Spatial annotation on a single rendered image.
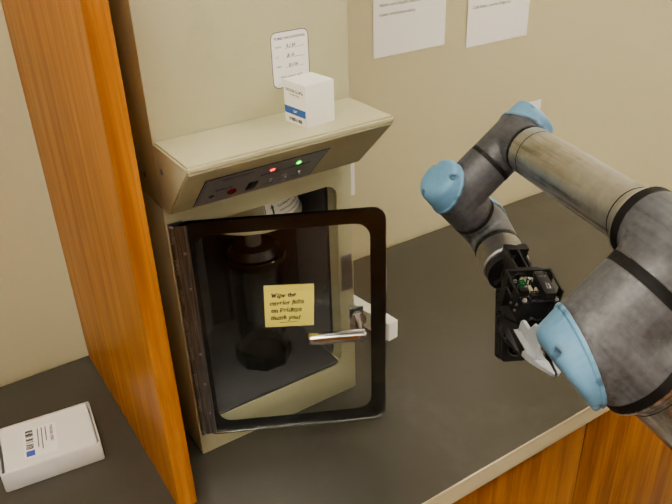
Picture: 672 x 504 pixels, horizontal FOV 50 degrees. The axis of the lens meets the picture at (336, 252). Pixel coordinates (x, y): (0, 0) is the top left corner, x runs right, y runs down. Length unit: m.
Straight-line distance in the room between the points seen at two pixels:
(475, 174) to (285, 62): 0.34
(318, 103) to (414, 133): 0.85
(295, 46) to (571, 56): 1.24
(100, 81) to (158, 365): 0.40
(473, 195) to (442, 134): 0.76
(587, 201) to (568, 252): 0.93
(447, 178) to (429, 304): 0.57
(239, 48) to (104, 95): 0.23
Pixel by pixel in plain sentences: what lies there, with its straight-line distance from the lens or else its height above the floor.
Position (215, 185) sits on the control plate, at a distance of 0.97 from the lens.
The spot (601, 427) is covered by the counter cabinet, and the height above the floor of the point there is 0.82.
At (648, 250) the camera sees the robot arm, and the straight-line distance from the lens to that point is 0.85.
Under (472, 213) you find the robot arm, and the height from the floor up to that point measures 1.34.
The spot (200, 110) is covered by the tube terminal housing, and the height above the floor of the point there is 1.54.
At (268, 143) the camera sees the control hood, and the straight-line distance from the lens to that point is 0.96.
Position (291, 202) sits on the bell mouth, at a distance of 1.19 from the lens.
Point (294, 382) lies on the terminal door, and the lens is 1.20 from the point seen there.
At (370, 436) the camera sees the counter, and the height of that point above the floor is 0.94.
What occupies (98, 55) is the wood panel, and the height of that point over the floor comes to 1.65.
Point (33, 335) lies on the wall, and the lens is 1.58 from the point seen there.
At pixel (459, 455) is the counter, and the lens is 1.29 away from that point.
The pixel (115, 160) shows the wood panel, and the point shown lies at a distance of 0.90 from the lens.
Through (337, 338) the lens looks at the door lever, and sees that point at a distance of 1.09.
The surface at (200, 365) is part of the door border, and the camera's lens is 1.18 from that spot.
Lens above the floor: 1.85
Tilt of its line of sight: 29 degrees down
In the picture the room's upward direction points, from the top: 2 degrees counter-clockwise
